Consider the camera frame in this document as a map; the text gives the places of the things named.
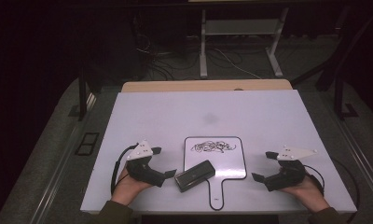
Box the thin black cable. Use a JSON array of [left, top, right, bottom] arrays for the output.
[[330, 157, 362, 224]]

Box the black floor cables bundle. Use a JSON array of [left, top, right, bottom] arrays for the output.
[[133, 29, 201, 81]]

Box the right hand-held gripper cable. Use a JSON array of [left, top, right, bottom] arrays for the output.
[[303, 163, 326, 197]]

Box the left hand-held gripper cable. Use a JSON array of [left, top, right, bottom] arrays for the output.
[[110, 143, 140, 196]]

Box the small whiteboard with handle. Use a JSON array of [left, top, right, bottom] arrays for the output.
[[183, 135, 248, 212]]

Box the person's right hand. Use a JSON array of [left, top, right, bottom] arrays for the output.
[[280, 175, 331, 214]]

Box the aluminium floor rail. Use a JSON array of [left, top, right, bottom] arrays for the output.
[[336, 117, 373, 202], [28, 92, 98, 224]]

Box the hand-held gripper cable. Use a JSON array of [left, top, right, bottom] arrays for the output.
[[303, 163, 326, 197], [110, 143, 140, 196]]

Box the black whiteboard eraser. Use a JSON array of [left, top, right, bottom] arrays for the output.
[[173, 160, 216, 193]]

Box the person's left hand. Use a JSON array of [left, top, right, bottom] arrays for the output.
[[110, 167, 153, 207]]

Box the white floor cable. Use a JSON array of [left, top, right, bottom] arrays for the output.
[[212, 46, 264, 80]]

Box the black metal stand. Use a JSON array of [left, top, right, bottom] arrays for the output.
[[333, 74, 360, 121], [76, 65, 97, 122]]

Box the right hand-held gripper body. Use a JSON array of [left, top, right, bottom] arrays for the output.
[[263, 145, 319, 192]]

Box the white metal stand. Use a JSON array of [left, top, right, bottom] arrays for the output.
[[199, 7, 290, 79]]

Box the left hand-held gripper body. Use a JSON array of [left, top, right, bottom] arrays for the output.
[[125, 139, 167, 189]]

